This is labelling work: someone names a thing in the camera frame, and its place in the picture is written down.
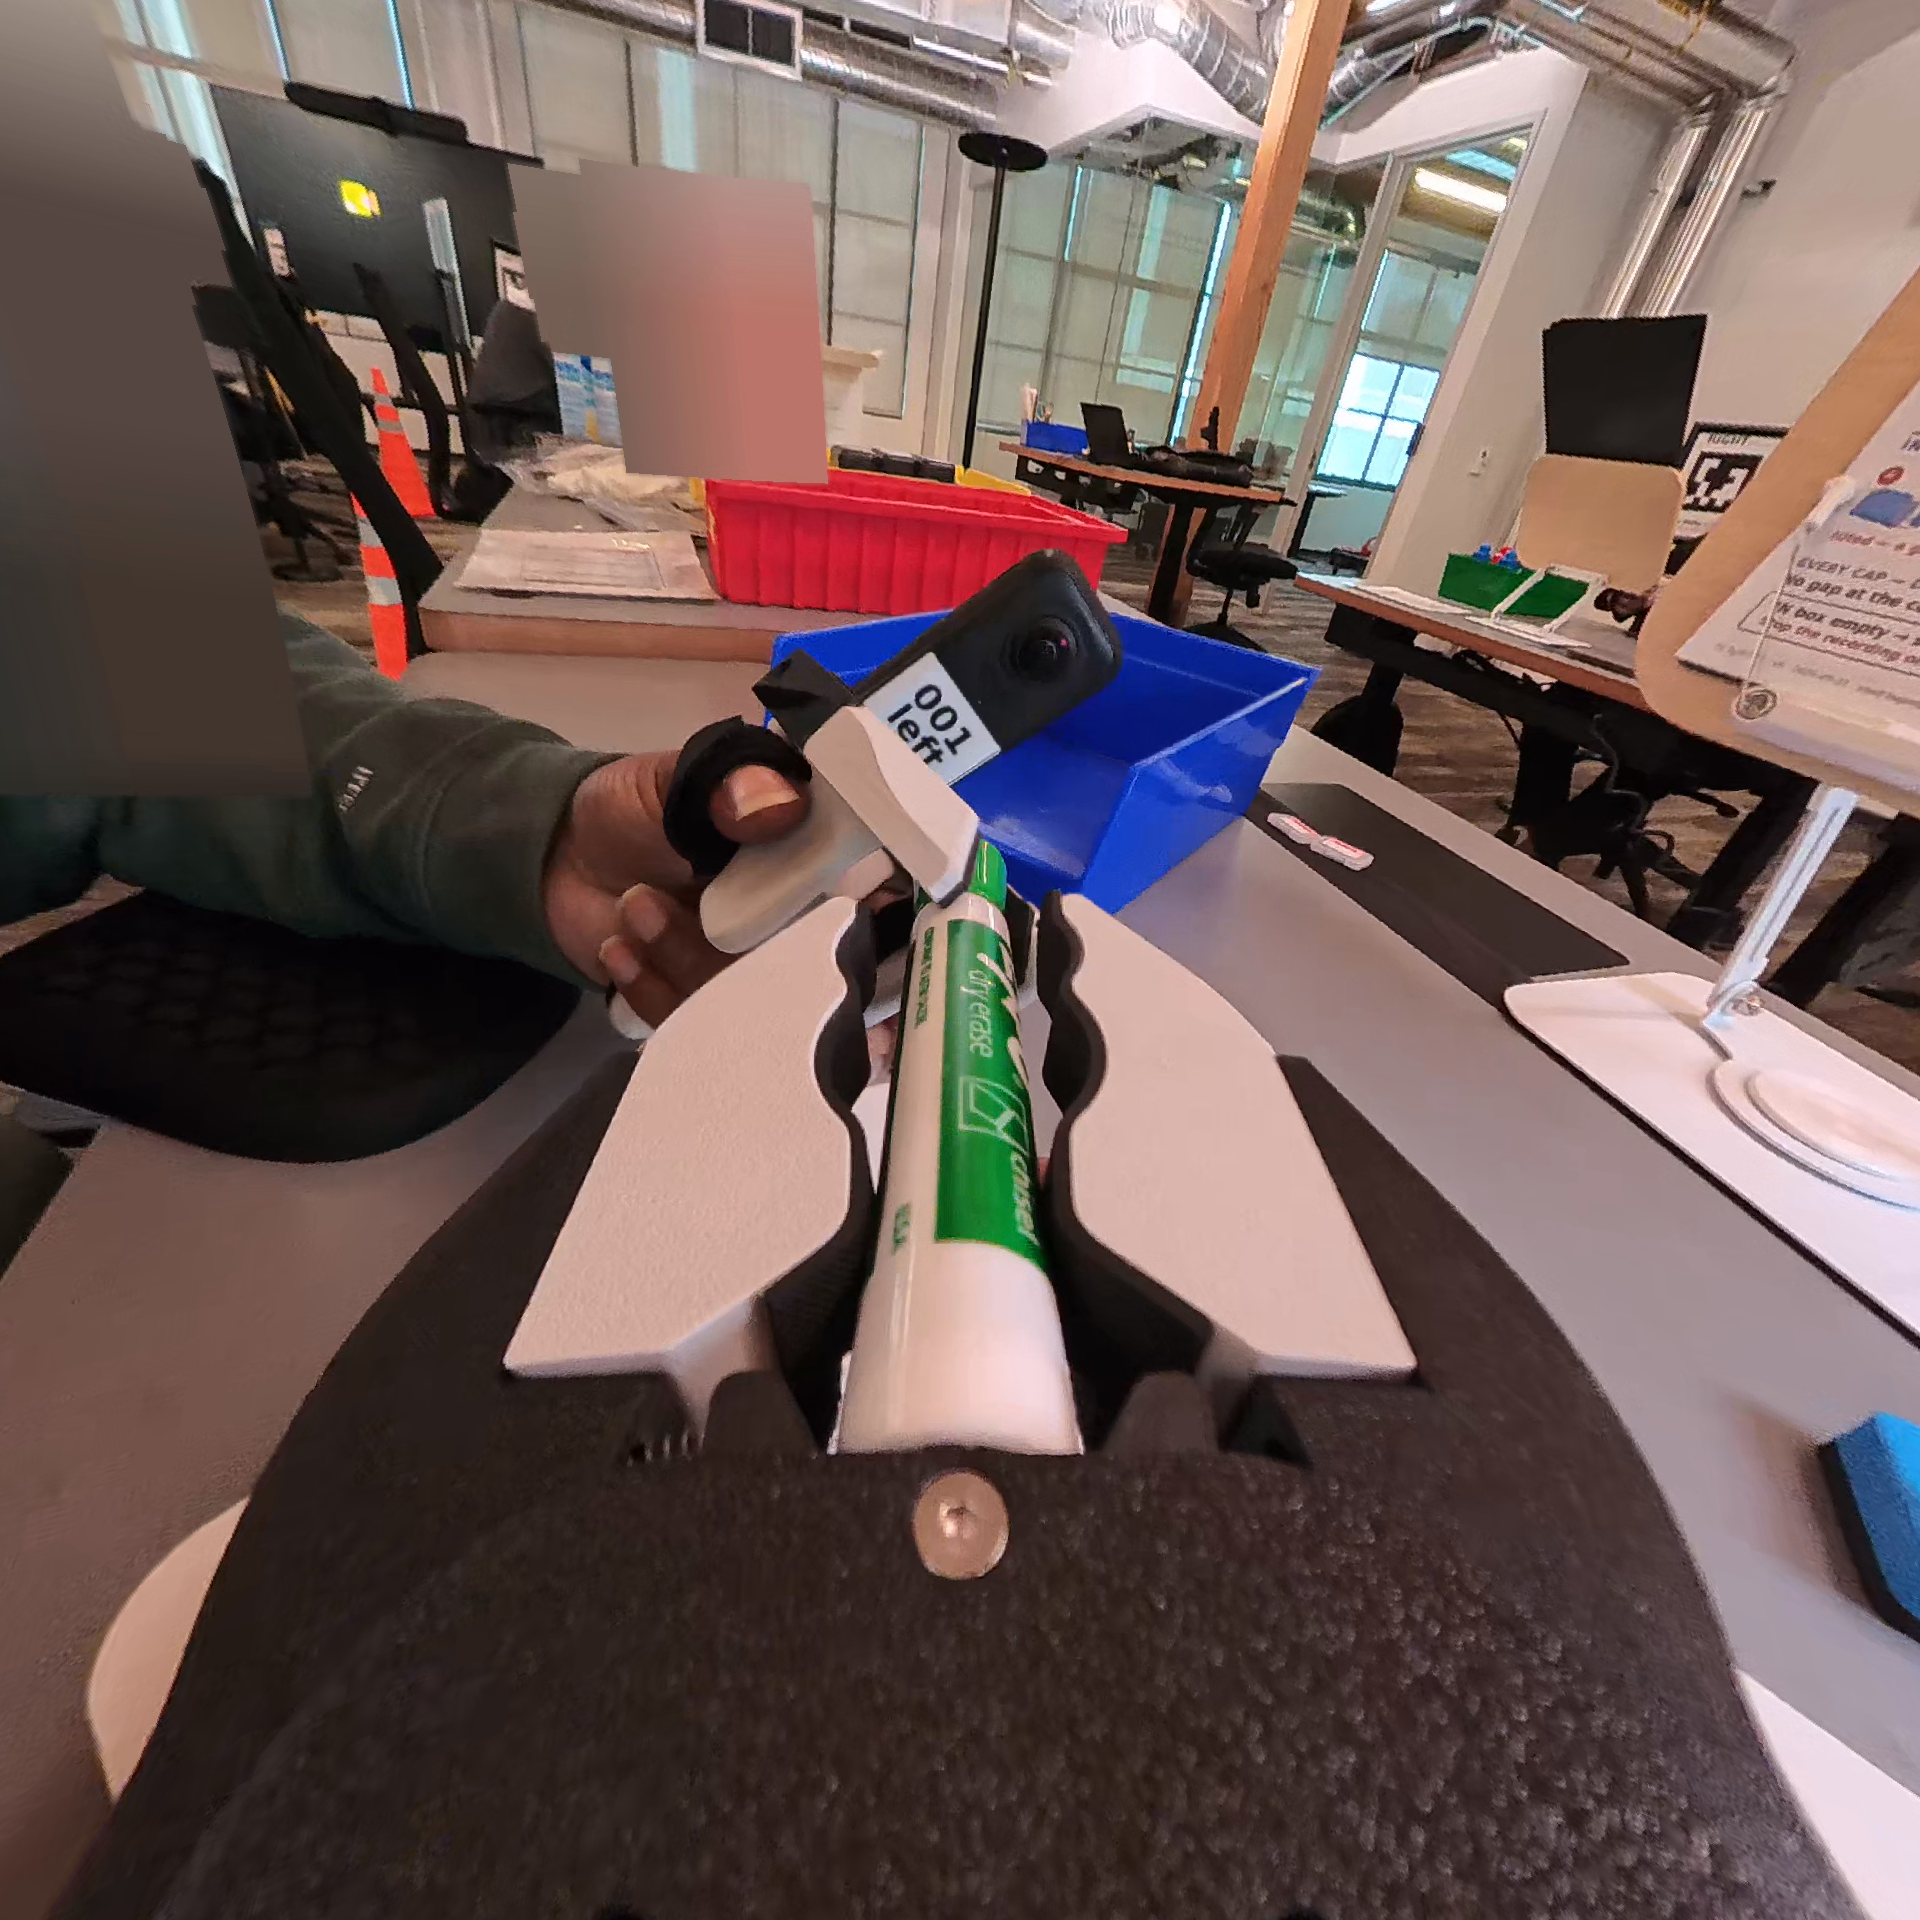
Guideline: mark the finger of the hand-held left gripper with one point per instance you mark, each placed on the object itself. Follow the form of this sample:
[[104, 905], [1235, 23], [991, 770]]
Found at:
[[909, 810]]

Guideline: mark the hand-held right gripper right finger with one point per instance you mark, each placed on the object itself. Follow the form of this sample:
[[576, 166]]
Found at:
[[1231, 1202]]

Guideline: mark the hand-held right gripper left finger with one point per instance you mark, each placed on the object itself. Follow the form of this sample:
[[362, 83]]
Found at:
[[677, 1202]]

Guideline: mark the green marker cap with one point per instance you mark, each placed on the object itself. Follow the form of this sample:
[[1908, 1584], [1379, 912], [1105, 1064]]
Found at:
[[988, 878]]

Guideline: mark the blue plastic bin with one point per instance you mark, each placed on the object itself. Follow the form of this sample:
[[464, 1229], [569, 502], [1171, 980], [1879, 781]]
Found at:
[[1141, 781]]

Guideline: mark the green dry erase marker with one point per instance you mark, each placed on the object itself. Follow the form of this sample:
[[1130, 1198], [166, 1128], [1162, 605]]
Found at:
[[960, 1291]]

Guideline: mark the white whiteboard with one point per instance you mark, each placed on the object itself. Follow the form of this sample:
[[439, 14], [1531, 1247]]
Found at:
[[151, 1650]]

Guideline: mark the blue whiteboard eraser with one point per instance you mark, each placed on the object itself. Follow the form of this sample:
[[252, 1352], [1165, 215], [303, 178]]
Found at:
[[1883, 1500]]

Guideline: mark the person's left hand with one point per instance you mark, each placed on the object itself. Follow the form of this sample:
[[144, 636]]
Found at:
[[616, 856]]

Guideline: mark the red plastic bin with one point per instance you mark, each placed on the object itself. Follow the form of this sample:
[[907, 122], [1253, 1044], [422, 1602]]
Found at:
[[902, 548]]

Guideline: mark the black laptop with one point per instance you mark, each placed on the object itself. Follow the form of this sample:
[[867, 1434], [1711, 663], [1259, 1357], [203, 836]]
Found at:
[[1110, 437]]

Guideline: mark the wooden background desk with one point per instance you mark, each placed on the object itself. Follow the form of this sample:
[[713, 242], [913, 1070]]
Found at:
[[1185, 488], [1500, 631], [602, 631]]

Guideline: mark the black office chair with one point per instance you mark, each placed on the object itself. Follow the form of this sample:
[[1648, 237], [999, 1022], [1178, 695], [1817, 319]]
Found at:
[[1246, 577]]

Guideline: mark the small white plastic object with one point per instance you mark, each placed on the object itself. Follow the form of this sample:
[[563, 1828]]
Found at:
[[1321, 841]]

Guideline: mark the pile of clear plastic bags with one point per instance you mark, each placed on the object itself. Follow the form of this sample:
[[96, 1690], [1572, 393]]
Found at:
[[616, 508]]

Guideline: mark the white paper sheets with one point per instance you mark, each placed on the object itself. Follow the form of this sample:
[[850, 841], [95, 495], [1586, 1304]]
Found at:
[[585, 568]]

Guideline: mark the black floor lamp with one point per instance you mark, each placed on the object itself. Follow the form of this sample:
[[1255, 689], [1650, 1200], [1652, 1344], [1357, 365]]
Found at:
[[1002, 151]]

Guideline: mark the green plastic bin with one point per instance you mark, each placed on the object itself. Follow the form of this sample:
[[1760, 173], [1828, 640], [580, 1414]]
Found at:
[[1478, 585]]

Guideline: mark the wooden pillar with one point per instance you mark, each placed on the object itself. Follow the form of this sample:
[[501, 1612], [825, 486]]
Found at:
[[1275, 226]]

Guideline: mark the orange traffic cone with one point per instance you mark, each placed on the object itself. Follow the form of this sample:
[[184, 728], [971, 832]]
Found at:
[[404, 466], [384, 601]]

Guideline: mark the tan cardboard sheet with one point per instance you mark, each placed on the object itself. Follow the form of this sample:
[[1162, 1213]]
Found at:
[[1599, 519]]

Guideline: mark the black panel board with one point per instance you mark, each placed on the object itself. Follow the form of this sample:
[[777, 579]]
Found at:
[[1628, 391]]

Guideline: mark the black display screen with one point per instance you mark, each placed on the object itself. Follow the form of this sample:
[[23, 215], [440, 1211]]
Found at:
[[287, 195]]

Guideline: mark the white stand with base plate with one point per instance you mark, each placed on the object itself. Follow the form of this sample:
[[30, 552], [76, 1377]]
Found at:
[[1621, 1035]]

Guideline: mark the silver ventilation duct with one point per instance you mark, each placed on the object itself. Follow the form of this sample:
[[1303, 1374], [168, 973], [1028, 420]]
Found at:
[[1202, 54]]

